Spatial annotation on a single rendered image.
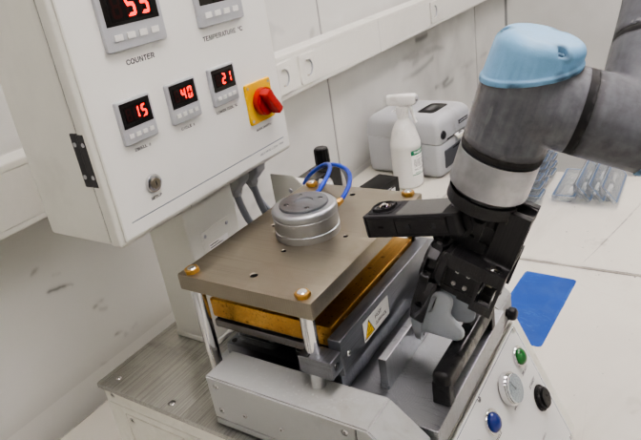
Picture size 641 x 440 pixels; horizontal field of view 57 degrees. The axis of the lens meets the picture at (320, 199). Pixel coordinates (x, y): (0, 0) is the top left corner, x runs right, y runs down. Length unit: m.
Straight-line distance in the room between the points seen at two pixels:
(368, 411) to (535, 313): 0.62
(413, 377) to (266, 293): 0.20
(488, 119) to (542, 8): 2.57
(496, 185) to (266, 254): 0.28
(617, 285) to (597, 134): 0.77
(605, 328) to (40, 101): 0.94
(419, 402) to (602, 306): 0.61
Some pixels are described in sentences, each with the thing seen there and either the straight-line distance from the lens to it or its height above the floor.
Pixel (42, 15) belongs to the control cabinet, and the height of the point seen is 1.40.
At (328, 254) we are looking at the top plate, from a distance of 0.66.
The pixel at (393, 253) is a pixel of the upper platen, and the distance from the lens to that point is 0.75.
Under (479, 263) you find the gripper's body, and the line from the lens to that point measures 0.60.
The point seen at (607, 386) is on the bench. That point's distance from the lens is 1.04.
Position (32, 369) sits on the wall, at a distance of 1.08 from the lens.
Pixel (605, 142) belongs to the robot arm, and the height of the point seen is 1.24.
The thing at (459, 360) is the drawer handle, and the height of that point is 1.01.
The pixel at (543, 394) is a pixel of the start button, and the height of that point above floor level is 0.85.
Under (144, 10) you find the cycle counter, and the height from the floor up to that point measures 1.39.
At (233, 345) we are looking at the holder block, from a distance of 0.76.
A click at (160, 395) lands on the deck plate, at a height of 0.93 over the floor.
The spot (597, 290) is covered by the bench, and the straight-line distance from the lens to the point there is 1.26.
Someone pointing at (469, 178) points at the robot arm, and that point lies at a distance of 0.55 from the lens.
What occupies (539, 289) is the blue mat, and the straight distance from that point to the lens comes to 1.25.
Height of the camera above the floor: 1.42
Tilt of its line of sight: 23 degrees down
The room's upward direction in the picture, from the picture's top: 9 degrees counter-clockwise
